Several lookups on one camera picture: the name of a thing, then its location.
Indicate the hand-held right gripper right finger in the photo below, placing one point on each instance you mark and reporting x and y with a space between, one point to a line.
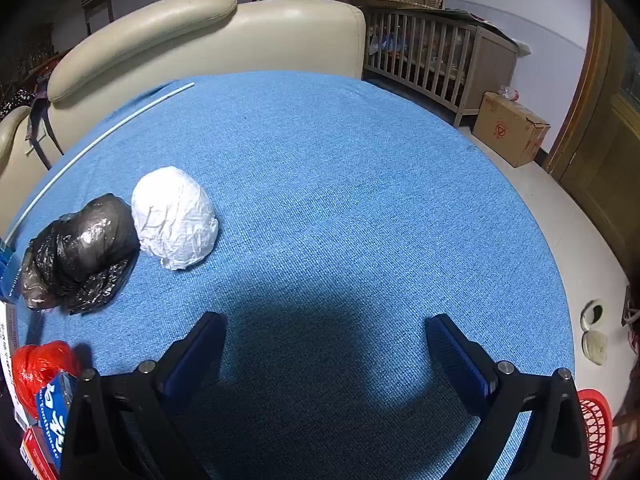
457 355

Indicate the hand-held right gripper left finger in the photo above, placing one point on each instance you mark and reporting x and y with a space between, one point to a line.
192 355

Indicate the white paper ball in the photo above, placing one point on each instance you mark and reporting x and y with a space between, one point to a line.
175 215

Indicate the blue tissue packet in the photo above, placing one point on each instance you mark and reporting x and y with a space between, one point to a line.
52 410

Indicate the black plastic bag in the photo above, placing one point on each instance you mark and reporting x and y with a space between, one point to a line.
85 245

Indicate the red plastic basket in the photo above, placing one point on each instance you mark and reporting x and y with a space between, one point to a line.
597 425

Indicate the red plastic bag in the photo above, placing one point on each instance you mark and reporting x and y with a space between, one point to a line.
35 370

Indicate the white purple medicine box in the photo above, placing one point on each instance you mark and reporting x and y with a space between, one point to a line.
10 360

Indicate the beige slipper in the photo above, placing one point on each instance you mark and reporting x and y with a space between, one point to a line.
595 347
592 312

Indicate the blue table cloth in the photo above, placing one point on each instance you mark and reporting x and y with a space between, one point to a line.
325 185

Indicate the red printed cardboard box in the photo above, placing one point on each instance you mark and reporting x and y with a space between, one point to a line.
505 130

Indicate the wooden door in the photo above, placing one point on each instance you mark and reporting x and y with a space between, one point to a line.
600 160

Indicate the clear plastic bottle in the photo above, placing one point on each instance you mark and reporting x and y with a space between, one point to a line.
507 93

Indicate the wooden crib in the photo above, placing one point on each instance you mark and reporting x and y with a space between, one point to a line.
492 60

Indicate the dark patterned cloth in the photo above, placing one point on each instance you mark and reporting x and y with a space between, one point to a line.
15 100

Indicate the beige leather sofa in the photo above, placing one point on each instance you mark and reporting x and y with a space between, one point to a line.
280 40

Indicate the dark wooden lattice rack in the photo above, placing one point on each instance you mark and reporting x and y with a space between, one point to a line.
25 55

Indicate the dark metal frame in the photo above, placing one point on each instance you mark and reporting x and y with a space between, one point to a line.
631 307

